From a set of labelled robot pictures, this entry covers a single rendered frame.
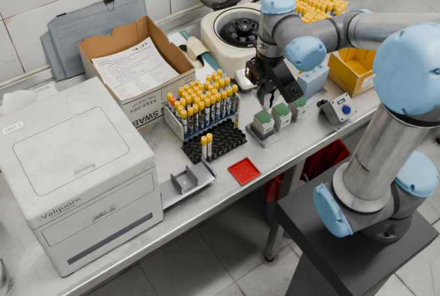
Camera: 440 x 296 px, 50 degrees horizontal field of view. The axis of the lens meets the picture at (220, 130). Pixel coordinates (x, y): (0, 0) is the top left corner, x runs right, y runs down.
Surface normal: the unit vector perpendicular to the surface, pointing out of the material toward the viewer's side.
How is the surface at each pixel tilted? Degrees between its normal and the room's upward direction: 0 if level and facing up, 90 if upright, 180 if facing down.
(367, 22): 55
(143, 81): 2
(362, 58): 90
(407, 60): 84
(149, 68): 2
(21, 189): 0
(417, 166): 9
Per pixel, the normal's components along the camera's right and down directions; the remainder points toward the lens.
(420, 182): 0.18, -0.61
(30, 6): 0.57, 0.66
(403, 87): -0.90, 0.22
